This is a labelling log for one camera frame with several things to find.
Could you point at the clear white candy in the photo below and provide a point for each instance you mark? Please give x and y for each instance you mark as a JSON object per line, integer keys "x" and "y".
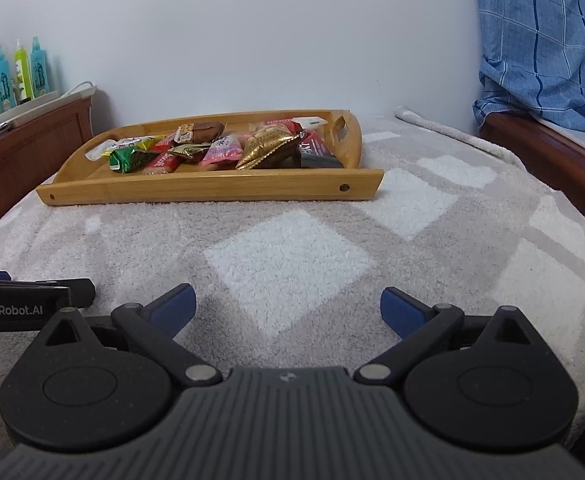
{"x": 307, "y": 123}

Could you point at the gold foil snack packet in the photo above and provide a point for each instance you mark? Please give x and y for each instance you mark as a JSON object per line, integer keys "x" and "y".
{"x": 191, "y": 153}

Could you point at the brown chocolate cone snack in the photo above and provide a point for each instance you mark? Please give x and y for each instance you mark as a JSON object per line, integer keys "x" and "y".
{"x": 198, "y": 132}

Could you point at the brown wooden cabinet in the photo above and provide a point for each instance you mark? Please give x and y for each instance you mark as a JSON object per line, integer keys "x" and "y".
{"x": 31, "y": 153}

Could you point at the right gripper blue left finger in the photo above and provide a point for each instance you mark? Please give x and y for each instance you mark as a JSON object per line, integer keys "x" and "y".
{"x": 150, "y": 331}

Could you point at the red Biscoff biscuit packet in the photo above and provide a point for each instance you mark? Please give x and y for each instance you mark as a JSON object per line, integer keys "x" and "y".
{"x": 287, "y": 123}

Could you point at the blue plaid bedding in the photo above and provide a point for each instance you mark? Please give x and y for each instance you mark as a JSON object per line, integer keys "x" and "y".
{"x": 533, "y": 60}

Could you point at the green foil snack packet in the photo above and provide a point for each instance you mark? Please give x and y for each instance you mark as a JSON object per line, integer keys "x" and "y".
{"x": 127, "y": 160}

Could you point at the brown wooden bed frame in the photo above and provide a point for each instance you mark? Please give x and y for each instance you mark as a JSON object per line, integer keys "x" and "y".
{"x": 549, "y": 156}

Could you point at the pink pastry packet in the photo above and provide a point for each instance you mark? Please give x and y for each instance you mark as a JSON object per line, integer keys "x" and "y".
{"x": 225, "y": 153}

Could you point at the red gold peanut bag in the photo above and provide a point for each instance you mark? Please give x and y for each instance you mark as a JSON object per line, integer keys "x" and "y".
{"x": 267, "y": 148}

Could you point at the long red wafer bar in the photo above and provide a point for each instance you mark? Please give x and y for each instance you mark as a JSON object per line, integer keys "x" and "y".
{"x": 164, "y": 144}

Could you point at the green spray bottle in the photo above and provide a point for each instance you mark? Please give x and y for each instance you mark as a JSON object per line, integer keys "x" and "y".
{"x": 24, "y": 84}

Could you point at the grey white checked blanket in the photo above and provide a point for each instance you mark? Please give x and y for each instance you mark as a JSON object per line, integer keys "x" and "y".
{"x": 299, "y": 283}

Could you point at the clear bag nougat snack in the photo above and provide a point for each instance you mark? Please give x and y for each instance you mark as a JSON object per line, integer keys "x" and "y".
{"x": 251, "y": 128}

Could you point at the red black snack bar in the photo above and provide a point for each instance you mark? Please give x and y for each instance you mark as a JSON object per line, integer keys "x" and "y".
{"x": 314, "y": 153}

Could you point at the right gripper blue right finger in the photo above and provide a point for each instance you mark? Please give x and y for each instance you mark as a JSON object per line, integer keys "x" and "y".
{"x": 422, "y": 330}

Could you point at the teal spray bottle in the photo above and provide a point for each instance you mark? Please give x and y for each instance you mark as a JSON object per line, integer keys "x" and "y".
{"x": 39, "y": 72}
{"x": 7, "y": 97}

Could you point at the yellow biscuit packet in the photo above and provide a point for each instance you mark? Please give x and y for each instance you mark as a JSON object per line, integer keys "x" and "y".
{"x": 143, "y": 143}

